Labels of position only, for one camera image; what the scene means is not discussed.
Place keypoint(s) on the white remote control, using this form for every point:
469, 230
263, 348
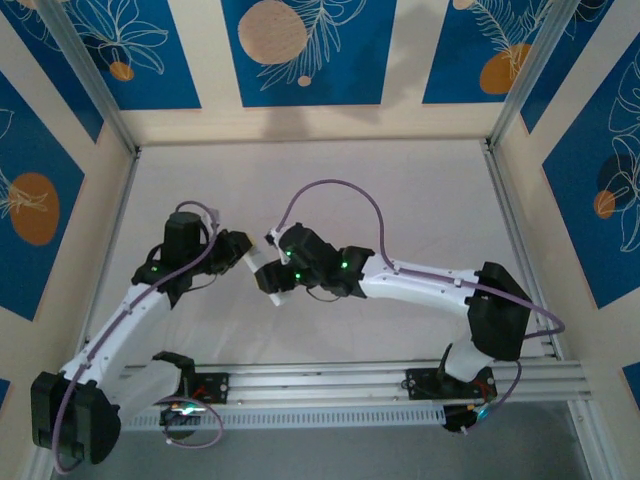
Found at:
256, 259

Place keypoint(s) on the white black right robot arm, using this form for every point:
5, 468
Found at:
425, 287

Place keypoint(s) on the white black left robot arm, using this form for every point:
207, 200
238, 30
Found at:
115, 330

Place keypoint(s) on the aluminium table side rail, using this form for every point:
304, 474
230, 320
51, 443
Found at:
510, 210
117, 200

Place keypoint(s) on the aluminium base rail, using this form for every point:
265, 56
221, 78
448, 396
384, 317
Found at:
320, 385

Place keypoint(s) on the aluminium frame post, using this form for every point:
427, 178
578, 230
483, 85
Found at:
530, 70
90, 75

